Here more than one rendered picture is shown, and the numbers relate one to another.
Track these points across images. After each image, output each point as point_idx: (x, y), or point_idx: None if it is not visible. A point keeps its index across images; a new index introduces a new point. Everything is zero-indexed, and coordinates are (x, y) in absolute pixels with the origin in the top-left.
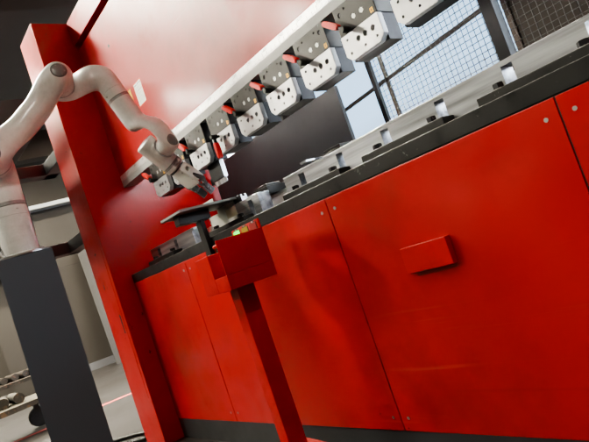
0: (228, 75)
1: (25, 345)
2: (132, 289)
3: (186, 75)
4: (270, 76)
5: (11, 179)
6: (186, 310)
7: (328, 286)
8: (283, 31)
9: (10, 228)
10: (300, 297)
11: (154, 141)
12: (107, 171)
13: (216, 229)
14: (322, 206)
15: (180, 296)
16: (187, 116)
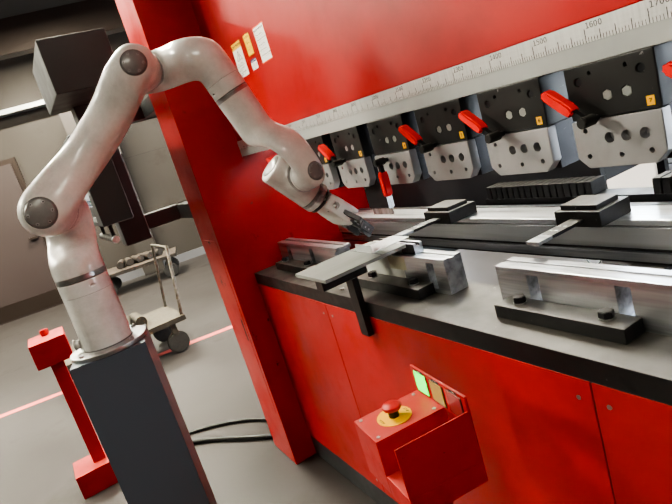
0: (414, 74)
1: (121, 475)
2: (256, 291)
3: (337, 46)
4: (500, 108)
5: (83, 228)
6: (324, 353)
7: (562, 482)
8: (548, 36)
9: (85, 315)
10: (505, 458)
11: (287, 168)
12: (220, 135)
13: (372, 281)
14: (583, 390)
15: (318, 335)
16: (335, 106)
